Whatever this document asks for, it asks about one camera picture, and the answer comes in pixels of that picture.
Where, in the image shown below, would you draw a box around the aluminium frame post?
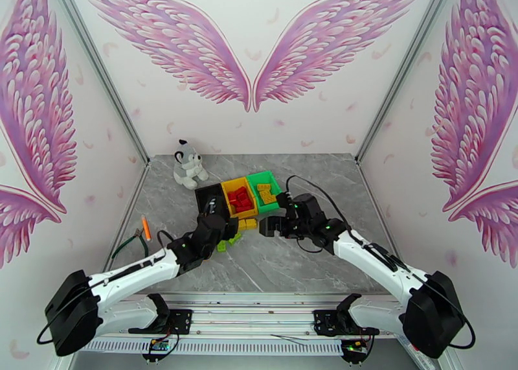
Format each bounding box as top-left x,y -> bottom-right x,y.
355,0 -> 467,164
43,0 -> 152,164

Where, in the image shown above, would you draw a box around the small circuit board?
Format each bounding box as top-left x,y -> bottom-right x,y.
141,337 -> 172,362
341,337 -> 372,362

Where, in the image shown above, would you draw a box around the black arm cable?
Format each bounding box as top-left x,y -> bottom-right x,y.
286,174 -> 477,349
36,229 -> 173,346

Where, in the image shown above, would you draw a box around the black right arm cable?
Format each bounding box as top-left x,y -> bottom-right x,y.
286,174 -> 477,349

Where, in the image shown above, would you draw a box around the green handled pliers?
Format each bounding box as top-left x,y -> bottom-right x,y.
111,227 -> 149,260

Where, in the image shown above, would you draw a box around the white slotted cable duct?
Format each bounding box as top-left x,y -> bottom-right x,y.
87,338 -> 345,357

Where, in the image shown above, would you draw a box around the aluminium table side rail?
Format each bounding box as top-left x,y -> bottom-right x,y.
357,160 -> 422,306

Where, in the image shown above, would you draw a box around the black plastic bin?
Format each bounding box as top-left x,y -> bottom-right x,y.
195,183 -> 232,221

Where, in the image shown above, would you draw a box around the yellow plastic bin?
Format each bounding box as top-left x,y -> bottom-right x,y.
220,177 -> 260,221

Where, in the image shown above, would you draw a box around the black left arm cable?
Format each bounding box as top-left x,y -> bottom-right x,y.
36,229 -> 173,346

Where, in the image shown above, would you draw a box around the green plastic bin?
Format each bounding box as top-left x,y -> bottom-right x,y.
245,171 -> 284,214

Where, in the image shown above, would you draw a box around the grey white plush dog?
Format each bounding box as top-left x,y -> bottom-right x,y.
173,139 -> 210,190

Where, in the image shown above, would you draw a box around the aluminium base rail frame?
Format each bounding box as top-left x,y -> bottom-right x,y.
76,292 -> 451,356

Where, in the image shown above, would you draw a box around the thin metal tweezers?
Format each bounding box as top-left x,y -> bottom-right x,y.
269,334 -> 311,347

